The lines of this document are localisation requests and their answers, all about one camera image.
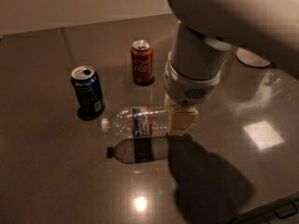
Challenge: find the black drawer handle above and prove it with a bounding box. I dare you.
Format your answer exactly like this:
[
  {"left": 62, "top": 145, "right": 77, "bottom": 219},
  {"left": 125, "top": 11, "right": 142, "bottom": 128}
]
[{"left": 274, "top": 203, "right": 298, "bottom": 220}]

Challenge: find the clear plastic water bottle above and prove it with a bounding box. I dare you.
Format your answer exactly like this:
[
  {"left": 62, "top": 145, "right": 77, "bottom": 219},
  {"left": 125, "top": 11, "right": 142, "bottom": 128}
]
[{"left": 100, "top": 105, "right": 168, "bottom": 138}]

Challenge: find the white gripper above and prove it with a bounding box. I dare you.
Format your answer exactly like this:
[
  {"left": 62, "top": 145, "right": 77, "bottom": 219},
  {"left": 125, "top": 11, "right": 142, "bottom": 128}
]
[{"left": 164, "top": 53, "right": 221, "bottom": 136}]

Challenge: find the red coca-cola can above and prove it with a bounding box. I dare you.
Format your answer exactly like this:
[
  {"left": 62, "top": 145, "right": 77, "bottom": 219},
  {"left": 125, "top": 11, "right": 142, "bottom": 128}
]
[{"left": 131, "top": 39, "right": 153, "bottom": 85}]

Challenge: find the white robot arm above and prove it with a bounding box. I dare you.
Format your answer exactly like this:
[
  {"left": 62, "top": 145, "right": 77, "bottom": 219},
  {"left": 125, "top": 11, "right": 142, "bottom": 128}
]
[{"left": 164, "top": 0, "right": 299, "bottom": 135}]

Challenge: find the white cylindrical container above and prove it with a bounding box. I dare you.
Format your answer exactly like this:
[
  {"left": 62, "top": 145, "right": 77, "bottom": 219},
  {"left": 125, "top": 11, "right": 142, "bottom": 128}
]
[{"left": 223, "top": 48, "right": 271, "bottom": 103}]

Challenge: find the blue pepsi can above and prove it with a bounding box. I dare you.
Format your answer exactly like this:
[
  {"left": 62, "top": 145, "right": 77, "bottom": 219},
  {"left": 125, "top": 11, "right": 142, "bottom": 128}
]
[{"left": 71, "top": 65, "right": 105, "bottom": 115}]

